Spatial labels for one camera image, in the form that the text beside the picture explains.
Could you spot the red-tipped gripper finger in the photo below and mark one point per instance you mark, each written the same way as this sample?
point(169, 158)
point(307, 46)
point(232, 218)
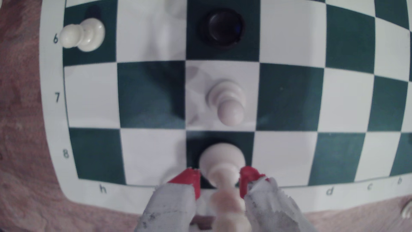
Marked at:
point(273, 209)
point(170, 209)

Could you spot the white wide-base chess piece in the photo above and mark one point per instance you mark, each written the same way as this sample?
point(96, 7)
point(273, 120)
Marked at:
point(222, 158)

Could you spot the white chess pawn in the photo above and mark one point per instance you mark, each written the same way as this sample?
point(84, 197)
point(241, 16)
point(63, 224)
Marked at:
point(85, 34)
point(228, 104)

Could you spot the green white chess mat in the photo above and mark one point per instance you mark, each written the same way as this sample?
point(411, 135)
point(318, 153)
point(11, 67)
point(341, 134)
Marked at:
point(154, 93)

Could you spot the black chess rook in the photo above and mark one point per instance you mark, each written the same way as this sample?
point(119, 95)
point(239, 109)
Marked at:
point(222, 28)

